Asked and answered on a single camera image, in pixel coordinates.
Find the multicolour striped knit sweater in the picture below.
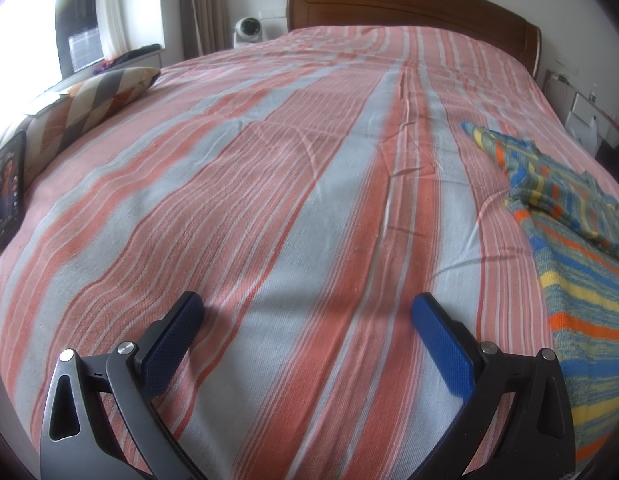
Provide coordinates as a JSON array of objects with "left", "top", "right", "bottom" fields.
[{"left": 462, "top": 122, "right": 619, "bottom": 470}]

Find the black smartphone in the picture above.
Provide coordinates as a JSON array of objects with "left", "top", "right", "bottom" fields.
[{"left": 0, "top": 131, "right": 26, "bottom": 252}]

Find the patterned diamond cushion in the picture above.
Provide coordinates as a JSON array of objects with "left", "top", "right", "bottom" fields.
[{"left": 16, "top": 67, "right": 160, "bottom": 188}]

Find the white desk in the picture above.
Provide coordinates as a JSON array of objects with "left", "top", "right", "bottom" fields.
[{"left": 543, "top": 70, "right": 619, "bottom": 156}]

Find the pink striped bed cover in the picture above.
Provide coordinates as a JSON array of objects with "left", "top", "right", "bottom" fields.
[{"left": 0, "top": 27, "right": 619, "bottom": 479}]

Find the beige curtain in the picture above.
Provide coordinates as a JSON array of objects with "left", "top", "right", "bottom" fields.
[{"left": 180, "top": 0, "right": 231, "bottom": 60}]

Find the brown wooden headboard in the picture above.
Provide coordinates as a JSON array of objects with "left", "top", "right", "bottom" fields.
[{"left": 286, "top": 0, "right": 541, "bottom": 76}]

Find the white round security camera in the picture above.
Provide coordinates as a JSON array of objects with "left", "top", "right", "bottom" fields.
[{"left": 233, "top": 16, "right": 262, "bottom": 48}]

